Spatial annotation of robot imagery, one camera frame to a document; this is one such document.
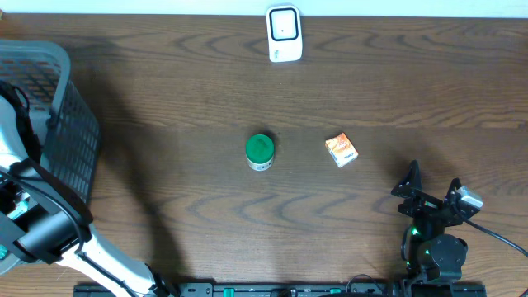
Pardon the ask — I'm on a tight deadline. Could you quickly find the dark grey plastic basket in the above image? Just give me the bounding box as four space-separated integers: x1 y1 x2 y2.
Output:
1 40 100 273

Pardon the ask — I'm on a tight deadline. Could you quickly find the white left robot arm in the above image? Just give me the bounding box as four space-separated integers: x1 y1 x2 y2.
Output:
1 82 180 296

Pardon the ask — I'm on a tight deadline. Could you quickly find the green lid cup container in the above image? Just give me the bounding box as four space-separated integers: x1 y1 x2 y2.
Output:
245 134 275 172

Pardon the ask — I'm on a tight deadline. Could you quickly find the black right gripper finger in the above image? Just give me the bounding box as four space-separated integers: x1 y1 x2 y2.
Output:
391 160 422 197
445 177 461 198

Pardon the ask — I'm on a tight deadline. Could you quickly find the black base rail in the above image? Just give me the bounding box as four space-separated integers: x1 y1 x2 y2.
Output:
73 281 488 297

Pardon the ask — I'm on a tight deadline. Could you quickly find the orange small carton box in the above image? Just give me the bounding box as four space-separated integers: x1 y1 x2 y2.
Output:
325 133 359 167

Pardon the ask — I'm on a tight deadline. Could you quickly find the white barcode scanner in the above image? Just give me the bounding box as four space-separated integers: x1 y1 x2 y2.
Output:
266 5 303 63

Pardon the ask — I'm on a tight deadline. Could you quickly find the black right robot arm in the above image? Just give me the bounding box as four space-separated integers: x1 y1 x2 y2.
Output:
391 160 483 295

